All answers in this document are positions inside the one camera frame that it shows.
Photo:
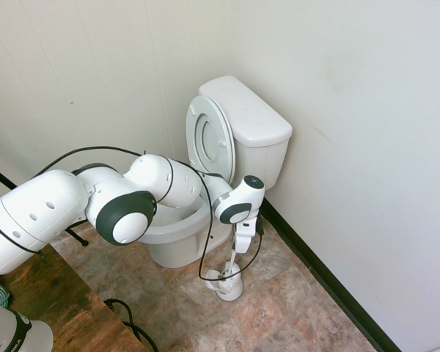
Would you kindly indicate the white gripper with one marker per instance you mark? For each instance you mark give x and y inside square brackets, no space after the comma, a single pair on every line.
[245,242]

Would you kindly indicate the white toilet brush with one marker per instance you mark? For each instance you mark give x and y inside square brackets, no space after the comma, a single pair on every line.
[231,262]

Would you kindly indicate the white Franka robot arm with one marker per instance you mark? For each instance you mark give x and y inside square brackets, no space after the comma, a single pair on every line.
[51,205]

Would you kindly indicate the white toilet brush holder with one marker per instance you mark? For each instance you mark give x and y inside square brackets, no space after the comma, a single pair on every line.
[232,291]

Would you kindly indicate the white toilet bowl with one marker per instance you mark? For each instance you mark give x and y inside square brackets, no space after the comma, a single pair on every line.
[179,242]

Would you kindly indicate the white toilet tank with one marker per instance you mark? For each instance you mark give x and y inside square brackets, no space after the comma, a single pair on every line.
[264,161]

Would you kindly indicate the white toilet seat and lid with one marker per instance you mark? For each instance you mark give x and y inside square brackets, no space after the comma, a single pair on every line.
[212,139]

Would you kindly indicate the white toilet tank lid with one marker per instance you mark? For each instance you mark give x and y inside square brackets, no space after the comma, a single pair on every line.
[245,110]

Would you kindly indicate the dark wooden table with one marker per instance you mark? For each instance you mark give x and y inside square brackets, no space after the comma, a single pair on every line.
[58,304]

